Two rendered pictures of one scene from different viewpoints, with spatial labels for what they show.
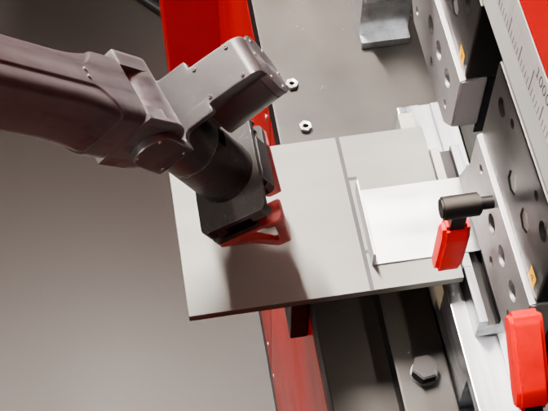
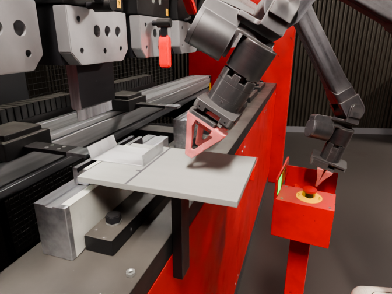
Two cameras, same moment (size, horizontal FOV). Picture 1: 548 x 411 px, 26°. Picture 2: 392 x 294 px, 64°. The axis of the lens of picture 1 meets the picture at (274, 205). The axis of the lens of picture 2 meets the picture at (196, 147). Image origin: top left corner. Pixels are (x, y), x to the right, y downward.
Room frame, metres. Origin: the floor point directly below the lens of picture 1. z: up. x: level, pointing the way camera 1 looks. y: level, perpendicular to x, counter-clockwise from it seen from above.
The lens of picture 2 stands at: (1.04, 0.23, 1.21)
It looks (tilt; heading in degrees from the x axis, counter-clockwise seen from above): 19 degrees down; 208
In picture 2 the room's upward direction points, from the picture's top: straight up
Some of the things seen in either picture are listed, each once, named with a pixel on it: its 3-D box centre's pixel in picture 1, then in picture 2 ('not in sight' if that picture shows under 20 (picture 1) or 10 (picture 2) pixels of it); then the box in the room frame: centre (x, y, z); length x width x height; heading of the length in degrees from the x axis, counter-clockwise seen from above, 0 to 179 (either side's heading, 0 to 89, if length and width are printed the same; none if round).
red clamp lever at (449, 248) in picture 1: (460, 232); (162, 43); (0.47, -0.14, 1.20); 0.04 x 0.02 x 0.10; 99
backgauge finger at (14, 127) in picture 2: not in sight; (37, 142); (0.66, -0.34, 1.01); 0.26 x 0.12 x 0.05; 99
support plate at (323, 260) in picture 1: (311, 218); (173, 168); (0.61, -0.04, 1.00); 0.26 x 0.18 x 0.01; 99
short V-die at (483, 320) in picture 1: (466, 236); (112, 157); (0.60, -0.19, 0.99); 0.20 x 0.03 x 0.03; 9
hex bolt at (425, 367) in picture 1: (424, 369); not in sight; (0.49, -0.15, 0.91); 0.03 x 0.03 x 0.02
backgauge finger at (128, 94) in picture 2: not in sight; (143, 101); (0.20, -0.41, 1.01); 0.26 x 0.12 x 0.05; 99
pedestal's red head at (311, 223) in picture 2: not in sight; (305, 198); (0.13, 0.14, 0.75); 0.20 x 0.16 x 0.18; 3
